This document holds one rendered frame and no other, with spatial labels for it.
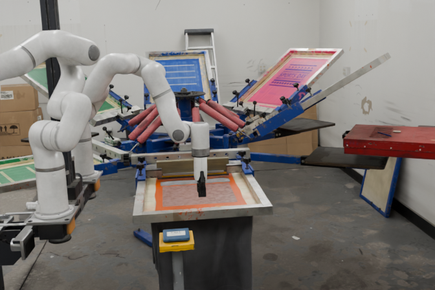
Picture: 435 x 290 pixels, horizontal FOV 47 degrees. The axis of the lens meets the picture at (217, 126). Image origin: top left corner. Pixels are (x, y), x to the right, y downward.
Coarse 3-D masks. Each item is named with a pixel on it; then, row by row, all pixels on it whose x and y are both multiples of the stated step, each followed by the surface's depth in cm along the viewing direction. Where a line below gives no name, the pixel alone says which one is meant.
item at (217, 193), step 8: (216, 176) 268; (224, 176) 268; (208, 184) 254; (216, 184) 253; (224, 184) 253; (232, 184) 253; (208, 192) 242; (216, 192) 241; (224, 192) 241; (232, 192) 240; (240, 192) 240; (200, 200) 231; (208, 200) 230; (216, 200) 230; (224, 200) 230; (232, 200) 229; (240, 200) 229
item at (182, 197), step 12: (156, 180) 265; (168, 180) 264; (180, 180) 263; (156, 192) 244; (168, 192) 243; (180, 192) 243; (192, 192) 242; (156, 204) 227; (168, 204) 227; (180, 204) 226; (192, 204) 226
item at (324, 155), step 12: (252, 156) 328; (264, 156) 325; (276, 156) 322; (288, 156) 319; (300, 156) 317; (312, 156) 307; (324, 156) 306; (336, 156) 305; (348, 156) 304; (360, 156) 303; (372, 156) 302; (360, 168) 302; (372, 168) 281; (384, 168) 280
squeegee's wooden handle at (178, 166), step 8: (168, 160) 264; (176, 160) 263; (184, 160) 263; (192, 160) 263; (208, 160) 264; (216, 160) 264; (224, 160) 265; (168, 168) 262; (176, 168) 263; (184, 168) 263; (192, 168) 264; (208, 168) 265; (216, 168) 265; (224, 168) 266
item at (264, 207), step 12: (252, 180) 247; (144, 192) 239; (252, 192) 236; (264, 204) 213; (144, 216) 205; (156, 216) 205; (168, 216) 206; (180, 216) 207; (192, 216) 207; (204, 216) 208; (216, 216) 208; (228, 216) 209; (240, 216) 210
